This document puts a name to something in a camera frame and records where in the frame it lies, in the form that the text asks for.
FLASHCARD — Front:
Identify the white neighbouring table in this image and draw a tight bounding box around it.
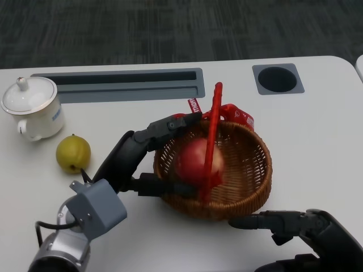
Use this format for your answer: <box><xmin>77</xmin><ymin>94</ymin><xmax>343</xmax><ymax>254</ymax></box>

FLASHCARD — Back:
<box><xmin>354</xmin><ymin>54</ymin><xmax>363</xmax><ymax>83</ymax></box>

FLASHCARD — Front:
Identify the long grey table slot tray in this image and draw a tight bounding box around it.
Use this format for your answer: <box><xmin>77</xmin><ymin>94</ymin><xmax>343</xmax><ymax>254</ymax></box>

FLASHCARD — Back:
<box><xmin>30</xmin><ymin>67</ymin><xmax>205</xmax><ymax>104</ymax></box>

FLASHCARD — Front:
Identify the white ceramic cup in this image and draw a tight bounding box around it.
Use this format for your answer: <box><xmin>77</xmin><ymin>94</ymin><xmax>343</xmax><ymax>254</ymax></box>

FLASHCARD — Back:
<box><xmin>16</xmin><ymin>95</ymin><xmax>65</xmax><ymax>142</ymax></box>

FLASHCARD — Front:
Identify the grey table cup holder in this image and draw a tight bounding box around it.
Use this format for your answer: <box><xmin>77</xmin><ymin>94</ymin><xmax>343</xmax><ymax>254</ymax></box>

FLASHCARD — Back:
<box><xmin>251</xmin><ymin>63</ymin><xmax>305</xmax><ymax>95</ymax></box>

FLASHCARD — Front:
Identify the wicker basket with red handle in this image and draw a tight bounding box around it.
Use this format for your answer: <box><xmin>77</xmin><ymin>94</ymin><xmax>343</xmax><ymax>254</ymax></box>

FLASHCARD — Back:
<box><xmin>153</xmin><ymin>82</ymin><xmax>273</xmax><ymax>222</ymax></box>

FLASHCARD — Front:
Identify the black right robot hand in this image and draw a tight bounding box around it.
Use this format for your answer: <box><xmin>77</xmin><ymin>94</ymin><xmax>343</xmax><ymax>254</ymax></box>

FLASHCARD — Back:
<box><xmin>228</xmin><ymin>209</ymin><xmax>363</xmax><ymax>272</ymax></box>

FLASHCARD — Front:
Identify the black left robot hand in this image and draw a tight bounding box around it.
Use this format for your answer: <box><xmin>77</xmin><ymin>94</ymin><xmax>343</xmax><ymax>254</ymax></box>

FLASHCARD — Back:
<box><xmin>92</xmin><ymin>112</ymin><xmax>204</xmax><ymax>199</ymax></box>

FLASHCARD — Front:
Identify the red happy birthday ribbon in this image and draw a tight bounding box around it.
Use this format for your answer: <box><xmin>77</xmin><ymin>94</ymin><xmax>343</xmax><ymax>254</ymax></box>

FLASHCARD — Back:
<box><xmin>172</xmin><ymin>97</ymin><xmax>256</xmax><ymax>131</ymax></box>

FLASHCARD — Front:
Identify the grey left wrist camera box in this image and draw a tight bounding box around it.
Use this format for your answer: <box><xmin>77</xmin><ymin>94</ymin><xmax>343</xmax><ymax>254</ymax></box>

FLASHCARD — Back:
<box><xmin>69</xmin><ymin>178</ymin><xmax>128</xmax><ymax>241</ymax></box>

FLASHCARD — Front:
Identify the green pear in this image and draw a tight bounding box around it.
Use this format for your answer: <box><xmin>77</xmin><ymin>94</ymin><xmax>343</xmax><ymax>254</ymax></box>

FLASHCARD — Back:
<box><xmin>56</xmin><ymin>134</ymin><xmax>92</xmax><ymax>174</ymax></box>

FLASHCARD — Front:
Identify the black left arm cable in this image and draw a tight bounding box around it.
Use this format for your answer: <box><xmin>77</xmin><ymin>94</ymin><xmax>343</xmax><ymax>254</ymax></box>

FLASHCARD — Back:
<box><xmin>35</xmin><ymin>219</ymin><xmax>81</xmax><ymax>248</ymax></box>

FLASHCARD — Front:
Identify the red apple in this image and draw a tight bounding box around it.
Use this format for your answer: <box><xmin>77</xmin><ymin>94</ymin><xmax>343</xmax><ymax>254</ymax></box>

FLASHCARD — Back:
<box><xmin>175</xmin><ymin>138</ymin><xmax>225</xmax><ymax>188</ymax></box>

